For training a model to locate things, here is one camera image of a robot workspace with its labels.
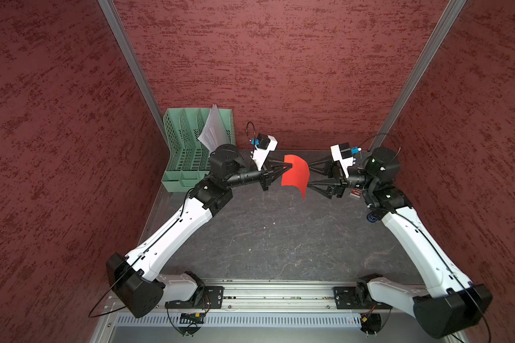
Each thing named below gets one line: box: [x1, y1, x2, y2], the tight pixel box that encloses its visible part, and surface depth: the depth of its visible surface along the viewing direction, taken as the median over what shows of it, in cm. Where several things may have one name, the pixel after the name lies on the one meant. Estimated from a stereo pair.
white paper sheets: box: [197, 103, 232, 153], surface depth 94 cm
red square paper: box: [281, 154, 310, 202], surface depth 61 cm
